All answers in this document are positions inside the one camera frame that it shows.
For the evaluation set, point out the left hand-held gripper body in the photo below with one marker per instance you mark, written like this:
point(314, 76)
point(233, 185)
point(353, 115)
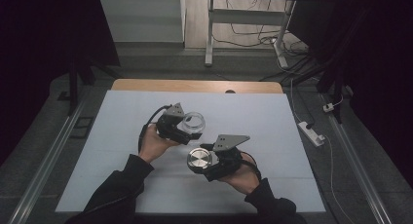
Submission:
point(170, 128)

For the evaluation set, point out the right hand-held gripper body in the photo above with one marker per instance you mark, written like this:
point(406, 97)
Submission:
point(225, 159)

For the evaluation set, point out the round silver metal lid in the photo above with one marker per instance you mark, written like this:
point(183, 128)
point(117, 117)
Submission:
point(199, 158)

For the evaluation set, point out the clear glass jar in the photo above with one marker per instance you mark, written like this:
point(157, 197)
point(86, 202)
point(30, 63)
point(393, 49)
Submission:
point(194, 121)

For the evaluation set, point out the person's left hand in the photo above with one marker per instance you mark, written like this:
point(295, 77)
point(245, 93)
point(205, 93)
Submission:
point(156, 144)

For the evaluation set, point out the person's right hand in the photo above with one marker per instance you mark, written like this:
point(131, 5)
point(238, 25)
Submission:
point(245, 178)

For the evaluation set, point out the white table cover sheet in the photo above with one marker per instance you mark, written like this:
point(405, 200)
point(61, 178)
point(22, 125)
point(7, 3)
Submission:
point(276, 172)

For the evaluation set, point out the white power strip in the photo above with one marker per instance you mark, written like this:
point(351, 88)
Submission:
point(311, 133)

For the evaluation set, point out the black plug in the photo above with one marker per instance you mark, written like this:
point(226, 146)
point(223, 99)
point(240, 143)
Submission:
point(310, 124)

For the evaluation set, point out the black metal stand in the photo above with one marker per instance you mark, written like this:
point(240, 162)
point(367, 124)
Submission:
point(74, 84)
point(337, 87)

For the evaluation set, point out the white cabinet panel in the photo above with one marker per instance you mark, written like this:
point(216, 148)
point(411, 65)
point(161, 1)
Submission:
point(142, 19)

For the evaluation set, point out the small white adapter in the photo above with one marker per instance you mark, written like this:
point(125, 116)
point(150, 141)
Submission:
point(328, 107)

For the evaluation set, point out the black curtain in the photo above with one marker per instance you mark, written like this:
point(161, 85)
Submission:
point(35, 55)
point(383, 71)

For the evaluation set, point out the black rectangular floor frame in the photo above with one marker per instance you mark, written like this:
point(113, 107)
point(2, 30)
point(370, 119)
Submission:
point(82, 128)

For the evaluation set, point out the grey floor rail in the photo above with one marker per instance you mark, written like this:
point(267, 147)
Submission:
point(357, 165)
point(45, 165)

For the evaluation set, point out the white desk frame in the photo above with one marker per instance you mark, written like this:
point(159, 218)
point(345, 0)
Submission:
point(246, 17)

